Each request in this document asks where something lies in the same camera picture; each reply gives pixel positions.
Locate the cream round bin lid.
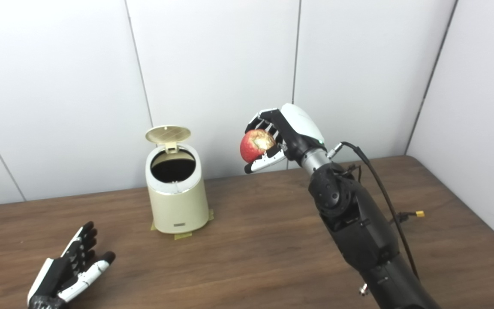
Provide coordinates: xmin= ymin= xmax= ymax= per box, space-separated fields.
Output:
xmin=145 ymin=125 xmax=191 ymax=154

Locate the cream-colored bin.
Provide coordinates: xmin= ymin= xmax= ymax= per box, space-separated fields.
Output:
xmin=145 ymin=144 xmax=210 ymax=234

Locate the red apple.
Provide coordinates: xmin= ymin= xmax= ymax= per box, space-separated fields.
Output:
xmin=240 ymin=129 xmax=276 ymax=164

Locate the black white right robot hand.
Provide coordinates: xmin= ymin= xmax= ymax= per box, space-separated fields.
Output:
xmin=244 ymin=103 xmax=327 ymax=174

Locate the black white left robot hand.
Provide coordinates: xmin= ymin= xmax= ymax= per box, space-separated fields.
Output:
xmin=27 ymin=221 xmax=116 ymax=309

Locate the yellow plug with black cable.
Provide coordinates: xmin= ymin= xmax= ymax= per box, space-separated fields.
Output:
xmin=391 ymin=209 xmax=425 ymax=224

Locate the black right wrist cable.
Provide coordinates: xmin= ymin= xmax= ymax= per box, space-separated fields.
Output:
xmin=328 ymin=142 xmax=421 ymax=282

